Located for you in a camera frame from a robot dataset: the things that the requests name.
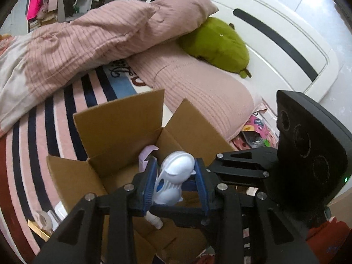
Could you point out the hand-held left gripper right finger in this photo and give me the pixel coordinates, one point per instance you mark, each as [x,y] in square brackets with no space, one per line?
[203,189]

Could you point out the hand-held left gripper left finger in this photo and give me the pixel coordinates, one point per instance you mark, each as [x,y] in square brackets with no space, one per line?
[150,187]

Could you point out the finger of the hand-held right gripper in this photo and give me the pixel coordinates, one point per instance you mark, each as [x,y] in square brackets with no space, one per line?
[178,217]
[242,167]

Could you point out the white blue plastic toy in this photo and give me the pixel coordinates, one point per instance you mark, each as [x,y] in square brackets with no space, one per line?
[176,167]

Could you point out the small lilac box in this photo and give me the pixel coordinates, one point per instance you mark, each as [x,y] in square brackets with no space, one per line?
[144,156]

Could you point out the pink ribbed pillow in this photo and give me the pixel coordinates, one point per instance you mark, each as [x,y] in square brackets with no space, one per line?
[206,93]

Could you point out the white plastic container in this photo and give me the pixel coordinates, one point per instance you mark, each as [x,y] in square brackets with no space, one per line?
[60,211]

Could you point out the clear tape roll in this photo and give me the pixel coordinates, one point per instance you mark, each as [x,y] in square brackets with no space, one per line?
[43,220]

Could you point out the flat gold box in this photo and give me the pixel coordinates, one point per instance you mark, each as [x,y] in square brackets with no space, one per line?
[38,229]

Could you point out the green plush toy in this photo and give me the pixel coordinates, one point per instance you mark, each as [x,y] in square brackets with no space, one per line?
[217,44]

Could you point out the white bed headboard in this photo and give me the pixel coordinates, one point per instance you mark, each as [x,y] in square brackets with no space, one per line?
[275,8]

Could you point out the striped patchwork duvet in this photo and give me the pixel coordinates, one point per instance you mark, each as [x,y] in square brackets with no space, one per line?
[82,41]

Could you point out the small brown cardboard box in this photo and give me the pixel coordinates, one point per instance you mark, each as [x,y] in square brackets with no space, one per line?
[46,21]

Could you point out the grey desk chair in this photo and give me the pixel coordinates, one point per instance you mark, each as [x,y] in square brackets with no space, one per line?
[68,4]

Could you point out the pale pink gift bag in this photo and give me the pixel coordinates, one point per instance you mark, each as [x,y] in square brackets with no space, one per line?
[53,1]

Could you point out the magenta gift bag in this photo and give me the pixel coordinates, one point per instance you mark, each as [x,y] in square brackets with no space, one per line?
[34,5]

